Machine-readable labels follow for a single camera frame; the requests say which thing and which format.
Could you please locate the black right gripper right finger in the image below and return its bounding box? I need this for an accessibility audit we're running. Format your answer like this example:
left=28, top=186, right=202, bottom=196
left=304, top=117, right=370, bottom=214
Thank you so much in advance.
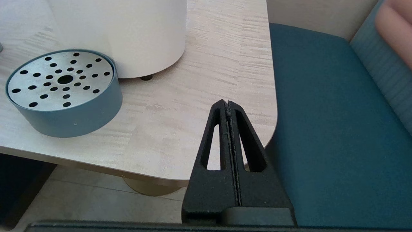
left=229, top=101, right=295, bottom=209

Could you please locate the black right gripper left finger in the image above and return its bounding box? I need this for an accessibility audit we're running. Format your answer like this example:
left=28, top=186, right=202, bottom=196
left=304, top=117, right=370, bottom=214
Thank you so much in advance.
left=182, top=100, right=240, bottom=224

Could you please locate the large blue perforated drip tray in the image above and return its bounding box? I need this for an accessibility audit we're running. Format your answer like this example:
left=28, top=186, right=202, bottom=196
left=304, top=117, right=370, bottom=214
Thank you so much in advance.
left=5, top=49, right=123, bottom=138

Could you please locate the large tea dispenser white base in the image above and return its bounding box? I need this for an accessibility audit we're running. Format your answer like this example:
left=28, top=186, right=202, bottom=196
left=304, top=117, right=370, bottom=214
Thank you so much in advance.
left=47, top=0, right=187, bottom=81

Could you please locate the pink bolster cushion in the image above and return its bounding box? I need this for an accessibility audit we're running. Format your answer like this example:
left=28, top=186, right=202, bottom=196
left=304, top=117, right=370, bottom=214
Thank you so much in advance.
left=375, top=0, right=412, bottom=70

